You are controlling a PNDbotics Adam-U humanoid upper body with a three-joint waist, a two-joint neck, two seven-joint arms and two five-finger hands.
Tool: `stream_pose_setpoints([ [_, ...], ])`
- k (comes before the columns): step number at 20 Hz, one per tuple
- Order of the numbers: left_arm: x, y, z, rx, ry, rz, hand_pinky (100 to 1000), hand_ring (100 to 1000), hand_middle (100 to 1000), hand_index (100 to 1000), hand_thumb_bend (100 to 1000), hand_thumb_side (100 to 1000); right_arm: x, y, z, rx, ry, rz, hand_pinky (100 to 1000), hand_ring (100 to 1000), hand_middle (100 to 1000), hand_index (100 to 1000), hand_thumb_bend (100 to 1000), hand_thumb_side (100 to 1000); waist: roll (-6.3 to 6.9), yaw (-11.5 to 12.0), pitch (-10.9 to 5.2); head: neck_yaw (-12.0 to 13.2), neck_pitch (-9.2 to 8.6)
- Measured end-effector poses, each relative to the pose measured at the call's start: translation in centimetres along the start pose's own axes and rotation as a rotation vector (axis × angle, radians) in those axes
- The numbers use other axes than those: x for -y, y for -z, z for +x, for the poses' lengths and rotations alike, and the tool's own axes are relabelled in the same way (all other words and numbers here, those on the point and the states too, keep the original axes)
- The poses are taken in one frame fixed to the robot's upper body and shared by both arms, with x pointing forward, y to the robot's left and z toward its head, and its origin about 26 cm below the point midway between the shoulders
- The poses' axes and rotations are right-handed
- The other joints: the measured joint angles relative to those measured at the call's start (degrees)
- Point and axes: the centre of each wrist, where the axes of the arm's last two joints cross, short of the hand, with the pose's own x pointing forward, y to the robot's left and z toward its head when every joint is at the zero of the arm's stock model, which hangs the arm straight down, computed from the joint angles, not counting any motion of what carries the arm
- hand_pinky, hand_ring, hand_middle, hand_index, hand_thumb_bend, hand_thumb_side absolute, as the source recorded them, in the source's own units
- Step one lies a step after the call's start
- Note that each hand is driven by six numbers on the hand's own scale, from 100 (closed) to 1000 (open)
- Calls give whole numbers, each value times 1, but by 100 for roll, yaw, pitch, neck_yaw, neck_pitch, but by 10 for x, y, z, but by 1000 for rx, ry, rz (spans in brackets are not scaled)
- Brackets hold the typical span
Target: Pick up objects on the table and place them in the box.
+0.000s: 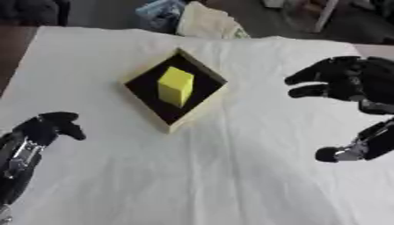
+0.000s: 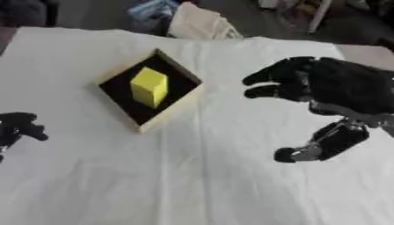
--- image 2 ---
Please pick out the blue plastic bag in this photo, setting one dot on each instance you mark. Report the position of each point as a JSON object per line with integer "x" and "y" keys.
{"x": 151, "y": 10}

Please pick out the cream cloth bag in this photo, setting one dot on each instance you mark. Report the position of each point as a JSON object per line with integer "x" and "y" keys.
{"x": 202, "y": 25}

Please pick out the white chair leg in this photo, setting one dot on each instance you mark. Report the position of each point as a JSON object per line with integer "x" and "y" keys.
{"x": 319, "y": 16}

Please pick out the yellow rectangular block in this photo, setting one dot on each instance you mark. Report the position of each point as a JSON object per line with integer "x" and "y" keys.
{"x": 149, "y": 86}

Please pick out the dark chair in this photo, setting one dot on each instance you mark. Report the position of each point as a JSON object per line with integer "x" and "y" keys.
{"x": 28, "y": 13}

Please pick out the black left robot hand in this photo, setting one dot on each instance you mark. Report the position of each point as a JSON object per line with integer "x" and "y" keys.
{"x": 15, "y": 127}

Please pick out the tan box with black inside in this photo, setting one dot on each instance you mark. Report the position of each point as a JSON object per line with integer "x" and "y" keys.
{"x": 150, "y": 90}

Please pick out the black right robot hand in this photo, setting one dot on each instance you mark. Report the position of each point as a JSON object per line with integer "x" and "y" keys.
{"x": 343, "y": 85}

